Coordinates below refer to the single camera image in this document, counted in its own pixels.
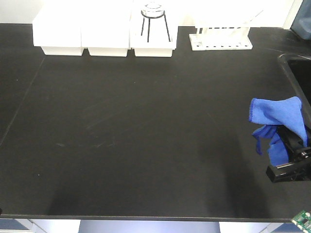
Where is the blue cloth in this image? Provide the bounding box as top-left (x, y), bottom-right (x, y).
top-left (249, 96), bottom-right (308, 166)

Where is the leaning glass test tube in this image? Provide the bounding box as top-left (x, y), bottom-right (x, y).
top-left (239, 10), bottom-right (263, 28)

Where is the glass flask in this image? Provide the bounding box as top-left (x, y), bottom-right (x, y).
top-left (141, 1), bottom-right (165, 18)

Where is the green circuit board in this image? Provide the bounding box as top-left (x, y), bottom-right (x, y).
top-left (291, 210), bottom-right (311, 233)

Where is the black wire tripod stand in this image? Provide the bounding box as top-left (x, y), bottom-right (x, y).
top-left (139, 11), bottom-right (172, 43)

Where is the white test tube rack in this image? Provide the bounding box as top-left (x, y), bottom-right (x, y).
top-left (189, 16), bottom-right (253, 51)

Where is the white storage bin with beaker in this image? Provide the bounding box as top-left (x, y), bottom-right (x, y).
top-left (81, 0), bottom-right (133, 57)

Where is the white storage bin far left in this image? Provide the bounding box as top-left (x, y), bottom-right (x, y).
top-left (32, 0), bottom-right (84, 56)

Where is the black sink basin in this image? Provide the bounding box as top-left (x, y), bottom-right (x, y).
top-left (277, 54), bottom-right (311, 127)

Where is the white storage bin with flask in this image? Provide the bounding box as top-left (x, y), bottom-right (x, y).
top-left (130, 0), bottom-right (178, 57)

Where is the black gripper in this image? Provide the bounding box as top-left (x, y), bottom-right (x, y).
top-left (266, 126), bottom-right (311, 183)

